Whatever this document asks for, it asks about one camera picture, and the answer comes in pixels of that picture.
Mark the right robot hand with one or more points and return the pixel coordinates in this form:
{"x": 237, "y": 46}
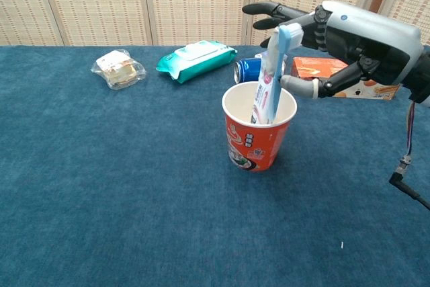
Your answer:
{"x": 369, "y": 41}

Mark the light blue toothbrush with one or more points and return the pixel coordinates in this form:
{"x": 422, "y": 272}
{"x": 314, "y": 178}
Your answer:
{"x": 277, "y": 92}

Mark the white toothpaste tube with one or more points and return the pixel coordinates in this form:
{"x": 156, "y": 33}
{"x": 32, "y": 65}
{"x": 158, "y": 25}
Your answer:
{"x": 262, "y": 95}

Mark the orange biscuit box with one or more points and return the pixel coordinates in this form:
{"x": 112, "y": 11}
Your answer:
{"x": 312, "y": 67}

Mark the blue and white can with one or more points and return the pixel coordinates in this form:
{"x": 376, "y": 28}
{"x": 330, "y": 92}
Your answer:
{"x": 247, "y": 69}

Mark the orange paper noodle cup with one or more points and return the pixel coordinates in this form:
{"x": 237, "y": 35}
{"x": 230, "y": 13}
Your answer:
{"x": 258, "y": 146}

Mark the teal wet wipes pack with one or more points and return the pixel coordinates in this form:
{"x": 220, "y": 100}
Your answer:
{"x": 198, "y": 62}

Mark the clear bagged bread snack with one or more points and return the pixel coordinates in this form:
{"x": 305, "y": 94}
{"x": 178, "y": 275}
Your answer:
{"x": 117, "y": 70}

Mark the bamboo folding screen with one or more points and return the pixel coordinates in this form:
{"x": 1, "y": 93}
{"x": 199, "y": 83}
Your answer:
{"x": 111, "y": 4}

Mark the bamboo screen with brown post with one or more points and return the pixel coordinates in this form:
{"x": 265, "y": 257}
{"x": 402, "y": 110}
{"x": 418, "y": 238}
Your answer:
{"x": 413, "y": 4}

